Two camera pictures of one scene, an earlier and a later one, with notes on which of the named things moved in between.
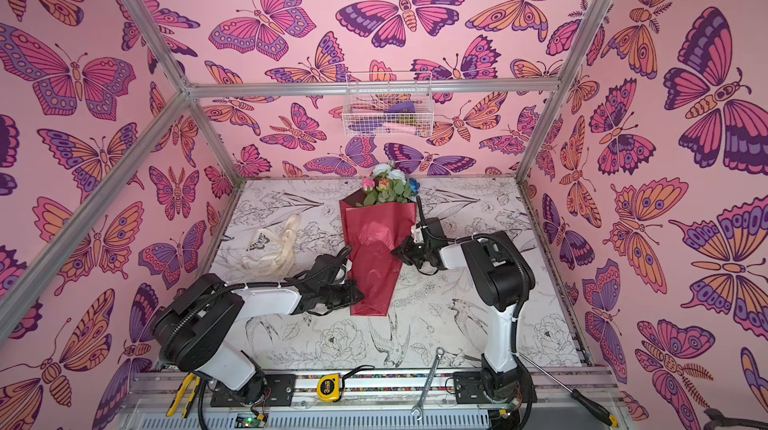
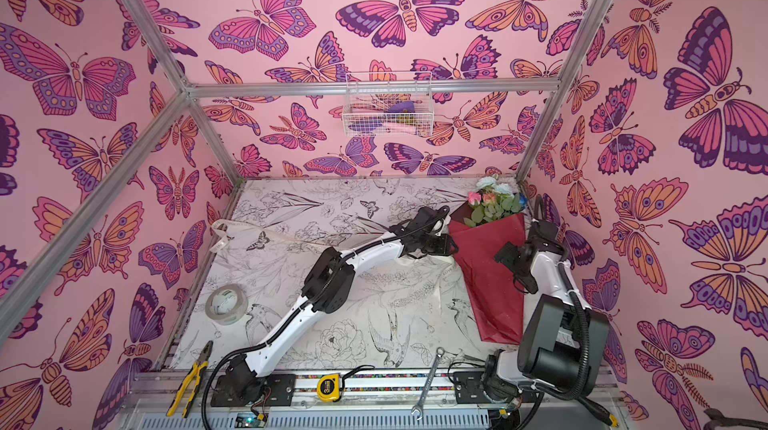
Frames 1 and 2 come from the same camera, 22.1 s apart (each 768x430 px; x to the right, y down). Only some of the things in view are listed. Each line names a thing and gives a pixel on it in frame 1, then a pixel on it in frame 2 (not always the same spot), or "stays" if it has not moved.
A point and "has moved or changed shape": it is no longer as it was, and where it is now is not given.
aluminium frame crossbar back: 373,89 stays
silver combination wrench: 419,406 stays
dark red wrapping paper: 376,233 has moved or changed shape
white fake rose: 399,190 to 503,185
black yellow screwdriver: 585,400 stays
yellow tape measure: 329,387 stays
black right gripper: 411,250 to 517,258
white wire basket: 389,104 stays
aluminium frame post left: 184,87 stays
